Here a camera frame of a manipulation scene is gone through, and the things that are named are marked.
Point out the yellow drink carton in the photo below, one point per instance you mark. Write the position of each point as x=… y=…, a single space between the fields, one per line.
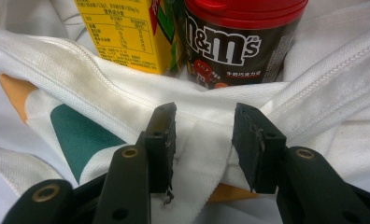
x=124 y=31

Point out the brown candy jar red lid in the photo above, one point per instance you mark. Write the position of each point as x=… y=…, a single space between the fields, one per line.
x=236 y=46

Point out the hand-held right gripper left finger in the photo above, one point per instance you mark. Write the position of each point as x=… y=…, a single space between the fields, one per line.
x=127 y=186

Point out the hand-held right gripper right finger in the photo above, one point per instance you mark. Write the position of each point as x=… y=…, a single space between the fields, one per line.
x=310 y=186

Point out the white tote bag colourful patches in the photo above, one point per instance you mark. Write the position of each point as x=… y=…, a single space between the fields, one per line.
x=89 y=90

